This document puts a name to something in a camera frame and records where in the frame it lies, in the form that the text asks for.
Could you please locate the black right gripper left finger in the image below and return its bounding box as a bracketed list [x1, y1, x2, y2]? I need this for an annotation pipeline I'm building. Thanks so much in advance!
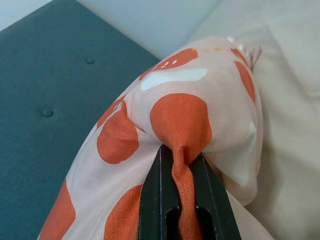
[138, 144, 181, 240]

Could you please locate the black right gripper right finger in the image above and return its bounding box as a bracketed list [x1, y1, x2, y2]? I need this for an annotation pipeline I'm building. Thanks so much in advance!
[188, 153, 232, 240]

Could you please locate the pink pillow with orange print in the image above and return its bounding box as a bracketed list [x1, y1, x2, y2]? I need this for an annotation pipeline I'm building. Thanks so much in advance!
[37, 34, 263, 240]

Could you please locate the teal upholstered headboard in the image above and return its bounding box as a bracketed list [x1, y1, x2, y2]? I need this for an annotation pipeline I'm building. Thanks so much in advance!
[0, 0, 162, 240]

